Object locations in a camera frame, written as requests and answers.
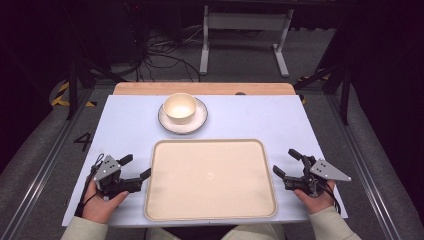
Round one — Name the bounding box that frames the person's right hand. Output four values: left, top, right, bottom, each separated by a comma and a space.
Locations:
292, 179, 337, 215

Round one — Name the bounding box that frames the bundle of black floor cables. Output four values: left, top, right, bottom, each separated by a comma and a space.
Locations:
109, 28, 202, 83

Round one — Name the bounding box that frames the wooden table board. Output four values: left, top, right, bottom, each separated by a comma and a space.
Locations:
112, 81, 297, 97

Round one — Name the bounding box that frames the beige plastic tray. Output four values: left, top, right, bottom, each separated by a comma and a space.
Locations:
143, 138, 279, 222

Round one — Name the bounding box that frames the cream plate with dark rim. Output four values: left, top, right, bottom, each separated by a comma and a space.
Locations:
157, 97, 209, 136

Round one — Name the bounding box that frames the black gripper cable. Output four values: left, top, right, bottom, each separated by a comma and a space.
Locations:
318, 181, 342, 215
74, 153, 106, 218

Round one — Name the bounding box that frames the cream bowl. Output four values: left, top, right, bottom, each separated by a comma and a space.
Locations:
162, 92, 198, 125

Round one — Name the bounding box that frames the white metal frame stand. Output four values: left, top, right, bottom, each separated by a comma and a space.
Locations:
198, 4, 295, 79

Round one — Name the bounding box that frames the person's left leg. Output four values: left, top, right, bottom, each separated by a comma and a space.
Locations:
144, 227, 183, 240

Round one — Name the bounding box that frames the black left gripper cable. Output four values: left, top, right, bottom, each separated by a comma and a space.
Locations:
74, 153, 106, 218

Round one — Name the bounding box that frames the yellow black floor tape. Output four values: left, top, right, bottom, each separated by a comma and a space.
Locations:
297, 73, 332, 105
49, 81, 98, 108

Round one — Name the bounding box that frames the person's right leg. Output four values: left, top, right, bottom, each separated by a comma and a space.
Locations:
220, 223, 287, 240

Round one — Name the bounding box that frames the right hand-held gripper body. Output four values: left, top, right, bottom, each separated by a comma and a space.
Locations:
282, 155, 352, 198

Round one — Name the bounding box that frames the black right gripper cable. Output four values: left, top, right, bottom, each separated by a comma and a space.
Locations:
318, 181, 342, 215

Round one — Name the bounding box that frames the person's leg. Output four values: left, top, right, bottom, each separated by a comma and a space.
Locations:
220, 223, 287, 240
144, 227, 183, 240

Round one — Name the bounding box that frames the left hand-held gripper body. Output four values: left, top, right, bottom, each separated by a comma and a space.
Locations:
93, 154, 143, 201

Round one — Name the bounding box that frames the metal floor rail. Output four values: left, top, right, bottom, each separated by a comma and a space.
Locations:
0, 88, 96, 240
324, 93, 403, 240

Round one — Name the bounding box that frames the black metal stand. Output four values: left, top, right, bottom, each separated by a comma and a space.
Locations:
64, 54, 128, 121
293, 58, 355, 126

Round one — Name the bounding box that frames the person's left hand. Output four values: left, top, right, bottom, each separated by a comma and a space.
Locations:
81, 180, 130, 225

